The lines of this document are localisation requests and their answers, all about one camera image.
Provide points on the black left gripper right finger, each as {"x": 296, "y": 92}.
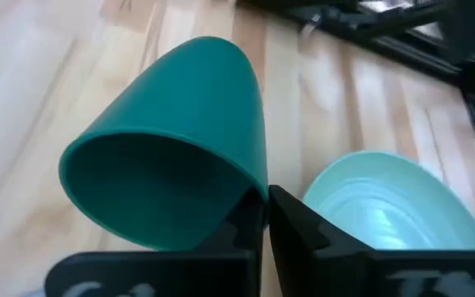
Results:
{"x": 344, "y": 272}

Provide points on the dark green plastic cup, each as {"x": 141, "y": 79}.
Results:
{"x": 188, "y": 103}

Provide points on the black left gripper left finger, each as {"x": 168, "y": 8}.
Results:
{"x": 159, "y": 274}

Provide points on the black aluminium table frame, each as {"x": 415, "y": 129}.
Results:
{"x": 410, "y": 49}

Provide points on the mint green plate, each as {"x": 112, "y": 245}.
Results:
{"x": 386, "y": 206}

